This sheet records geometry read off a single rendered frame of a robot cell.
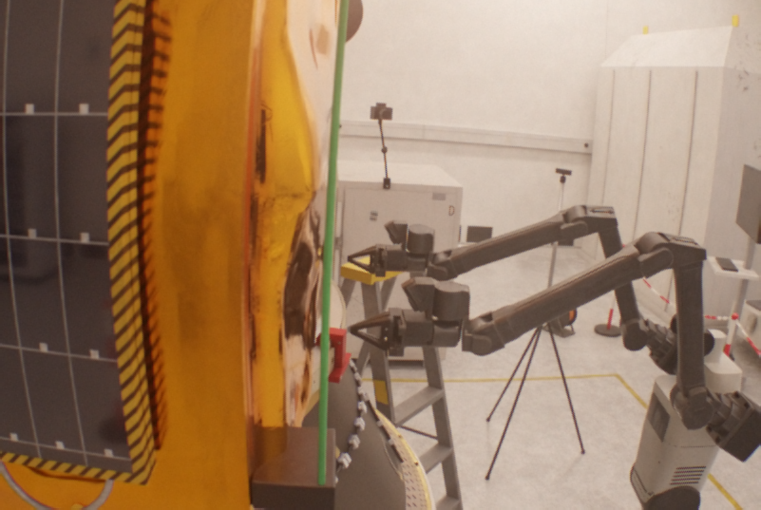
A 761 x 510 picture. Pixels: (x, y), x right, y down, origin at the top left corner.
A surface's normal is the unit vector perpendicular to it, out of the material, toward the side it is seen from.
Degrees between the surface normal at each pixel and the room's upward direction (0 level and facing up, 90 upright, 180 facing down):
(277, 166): 86
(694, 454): 90
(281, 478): 0
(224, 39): 89
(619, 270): 93
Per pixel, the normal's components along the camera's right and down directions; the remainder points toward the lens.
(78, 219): 0.07, 0.21
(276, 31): 0.91, 0.04
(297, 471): 0.07, -0.98
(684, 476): -0.07, 0.36
